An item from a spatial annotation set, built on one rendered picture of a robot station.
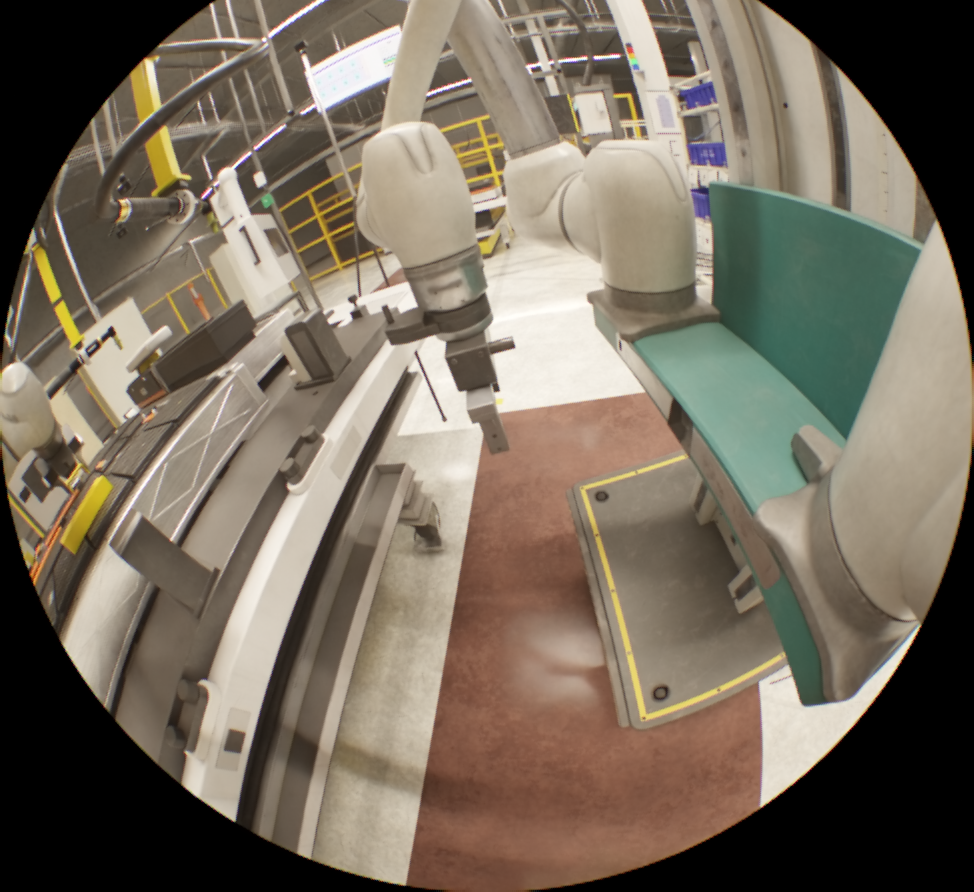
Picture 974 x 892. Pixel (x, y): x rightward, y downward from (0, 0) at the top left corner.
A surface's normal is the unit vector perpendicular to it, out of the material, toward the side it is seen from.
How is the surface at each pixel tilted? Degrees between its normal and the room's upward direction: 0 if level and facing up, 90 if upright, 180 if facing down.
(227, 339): 90
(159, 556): 90
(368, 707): 0
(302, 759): 0
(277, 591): 90
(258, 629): 90
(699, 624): 0
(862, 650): 13
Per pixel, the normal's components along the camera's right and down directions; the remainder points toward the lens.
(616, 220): -0.76, 0.53
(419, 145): 0.40, 0.25
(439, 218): 0.41, 0.56
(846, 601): -0.91, 0.37
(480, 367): 0.07, 0.61
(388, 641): -0.27, -0.75
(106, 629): 0.95, -0.13
